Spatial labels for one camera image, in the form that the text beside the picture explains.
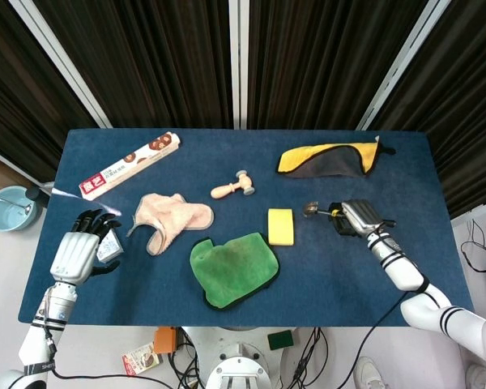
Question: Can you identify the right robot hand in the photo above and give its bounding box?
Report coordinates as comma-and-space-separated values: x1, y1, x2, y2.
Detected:
330, 199, 397, 237

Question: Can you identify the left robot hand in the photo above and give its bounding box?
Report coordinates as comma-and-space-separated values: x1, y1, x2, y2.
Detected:
49, 208, 122, 284

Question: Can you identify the small white carton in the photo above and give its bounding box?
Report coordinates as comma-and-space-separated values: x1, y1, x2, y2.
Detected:
96, 229, 125, 263

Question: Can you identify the small metal tool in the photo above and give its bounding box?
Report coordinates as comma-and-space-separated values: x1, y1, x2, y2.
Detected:
301, 200, 346, 219

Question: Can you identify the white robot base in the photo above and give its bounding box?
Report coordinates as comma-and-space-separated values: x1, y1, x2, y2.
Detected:
181, 326, 333, 389

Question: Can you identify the yellow sponge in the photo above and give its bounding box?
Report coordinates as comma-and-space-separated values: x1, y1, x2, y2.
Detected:
267, 207, 296, 246

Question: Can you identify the dark green rectangular block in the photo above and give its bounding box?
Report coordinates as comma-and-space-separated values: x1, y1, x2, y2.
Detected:
266, 329, 296, 351

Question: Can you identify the yellow and grey cloth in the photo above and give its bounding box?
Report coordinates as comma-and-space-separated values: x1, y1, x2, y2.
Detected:
275, 135, 397, 180

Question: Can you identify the black round object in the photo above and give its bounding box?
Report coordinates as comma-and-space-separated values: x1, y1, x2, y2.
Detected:
26, 186, 49, 206

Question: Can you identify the light blue bowl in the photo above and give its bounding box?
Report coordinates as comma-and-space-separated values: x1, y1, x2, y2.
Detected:
0, 185, 39, 233

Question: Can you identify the metal spoon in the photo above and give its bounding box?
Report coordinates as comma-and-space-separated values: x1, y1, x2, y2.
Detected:
0, 193, 33, 215

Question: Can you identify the pink towel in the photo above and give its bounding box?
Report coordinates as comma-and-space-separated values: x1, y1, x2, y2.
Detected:
126, 193, 216, 256

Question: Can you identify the long baking paper box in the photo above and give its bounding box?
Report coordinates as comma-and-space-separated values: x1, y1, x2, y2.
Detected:
78, 130, 182, 201

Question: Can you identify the printed snack packet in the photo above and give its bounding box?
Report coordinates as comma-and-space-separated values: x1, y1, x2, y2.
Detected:
121, 342, 164, 376

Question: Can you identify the orange box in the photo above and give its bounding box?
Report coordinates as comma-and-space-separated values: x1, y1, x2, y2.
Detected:
153, 327, 179, 354

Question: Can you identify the small wooden mallet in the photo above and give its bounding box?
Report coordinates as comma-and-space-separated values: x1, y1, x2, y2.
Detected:
210, 170, 256, 200

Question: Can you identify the blue table mat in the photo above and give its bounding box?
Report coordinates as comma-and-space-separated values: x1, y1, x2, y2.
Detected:
18, 128, 475, 327

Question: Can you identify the green microfiber cloth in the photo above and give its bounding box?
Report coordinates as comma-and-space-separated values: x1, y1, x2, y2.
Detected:
190, 232, 280, 311

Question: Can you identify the white sneaker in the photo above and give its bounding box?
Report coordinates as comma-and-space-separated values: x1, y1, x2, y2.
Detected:
354, 356, 390, 389

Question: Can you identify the black cable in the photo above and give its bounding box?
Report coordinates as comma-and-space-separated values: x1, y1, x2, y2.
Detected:
350, 297, 416, 389

